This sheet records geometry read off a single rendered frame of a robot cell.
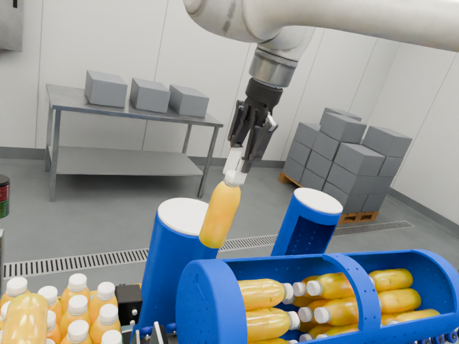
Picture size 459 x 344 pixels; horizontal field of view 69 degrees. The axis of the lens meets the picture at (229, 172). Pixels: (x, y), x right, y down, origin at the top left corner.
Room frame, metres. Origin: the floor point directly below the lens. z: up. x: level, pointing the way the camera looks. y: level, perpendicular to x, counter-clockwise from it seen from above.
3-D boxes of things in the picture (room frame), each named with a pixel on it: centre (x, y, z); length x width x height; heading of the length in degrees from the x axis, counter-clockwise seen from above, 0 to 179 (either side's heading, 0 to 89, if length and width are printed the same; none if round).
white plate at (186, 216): (1.20, 0.10, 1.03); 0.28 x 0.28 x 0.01
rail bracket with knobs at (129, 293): (0.73, 0.18, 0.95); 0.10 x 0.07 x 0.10; 29
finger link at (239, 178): (0.72, -0.03, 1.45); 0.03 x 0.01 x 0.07; 128
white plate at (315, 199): (1.75, -0.52, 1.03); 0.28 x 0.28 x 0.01
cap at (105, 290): (0.63, 0.21, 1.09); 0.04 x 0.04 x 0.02
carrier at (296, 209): (1.75, -0.52, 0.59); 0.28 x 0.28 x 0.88
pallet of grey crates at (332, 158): (4.48, -1.41, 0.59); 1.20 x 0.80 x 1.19; 36
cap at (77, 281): (0.63, 0.28, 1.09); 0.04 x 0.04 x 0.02
